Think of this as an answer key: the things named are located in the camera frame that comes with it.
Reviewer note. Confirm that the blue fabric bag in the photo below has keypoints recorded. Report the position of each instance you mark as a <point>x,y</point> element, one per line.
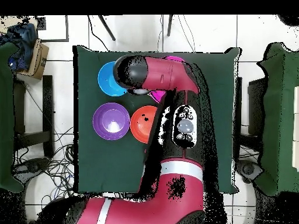
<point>24,44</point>

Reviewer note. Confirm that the black framed board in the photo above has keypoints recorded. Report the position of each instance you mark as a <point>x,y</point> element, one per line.
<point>67,28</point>

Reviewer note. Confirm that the dark green table cloth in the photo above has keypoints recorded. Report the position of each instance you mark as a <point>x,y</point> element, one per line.
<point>105,163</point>

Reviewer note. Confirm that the black tripod leg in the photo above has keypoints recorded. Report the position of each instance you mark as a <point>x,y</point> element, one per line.
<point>169,25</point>
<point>107,28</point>

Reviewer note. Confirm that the green cloth side table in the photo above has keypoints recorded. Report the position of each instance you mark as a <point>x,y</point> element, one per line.
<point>5,116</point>
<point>280,116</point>

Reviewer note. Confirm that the cardboard box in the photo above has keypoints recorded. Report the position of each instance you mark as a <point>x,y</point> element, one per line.
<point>39,60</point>

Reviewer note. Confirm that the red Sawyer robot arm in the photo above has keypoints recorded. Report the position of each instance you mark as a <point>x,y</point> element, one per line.
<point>177,198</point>

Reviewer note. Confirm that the orange bowl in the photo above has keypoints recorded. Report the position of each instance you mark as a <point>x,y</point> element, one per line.
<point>142,126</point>

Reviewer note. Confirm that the large magenta bowl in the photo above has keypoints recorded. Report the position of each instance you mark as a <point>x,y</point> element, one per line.
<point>158,94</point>

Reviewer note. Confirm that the purple bowl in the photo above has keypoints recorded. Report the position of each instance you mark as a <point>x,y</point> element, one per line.
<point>111,121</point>

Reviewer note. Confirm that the blue bowl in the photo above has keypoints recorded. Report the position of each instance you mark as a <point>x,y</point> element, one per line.
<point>106,79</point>

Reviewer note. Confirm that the black stool frame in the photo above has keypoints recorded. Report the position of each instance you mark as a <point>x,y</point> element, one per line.
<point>255,105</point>
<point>48,105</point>

